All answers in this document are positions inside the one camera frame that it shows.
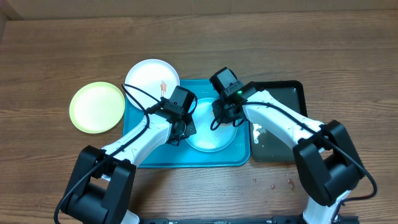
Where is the light blue plate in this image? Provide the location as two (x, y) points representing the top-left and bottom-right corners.
(187, 98), (237, 152)

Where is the white plate with red stain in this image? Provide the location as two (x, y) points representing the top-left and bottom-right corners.
(124, 59), (180, 109)

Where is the yellow-green plate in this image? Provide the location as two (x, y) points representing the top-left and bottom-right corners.
(69, 82), (125, 134)

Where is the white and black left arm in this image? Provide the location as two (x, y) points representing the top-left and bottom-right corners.
(53, 99), (197, 224)

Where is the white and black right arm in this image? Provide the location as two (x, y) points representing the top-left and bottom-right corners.
(211, 81), (367, 223)

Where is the black water tray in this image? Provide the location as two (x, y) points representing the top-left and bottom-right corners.
(249, 80), (308, 163)

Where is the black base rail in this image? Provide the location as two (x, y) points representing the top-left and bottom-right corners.
(139, 215), (305, 224)

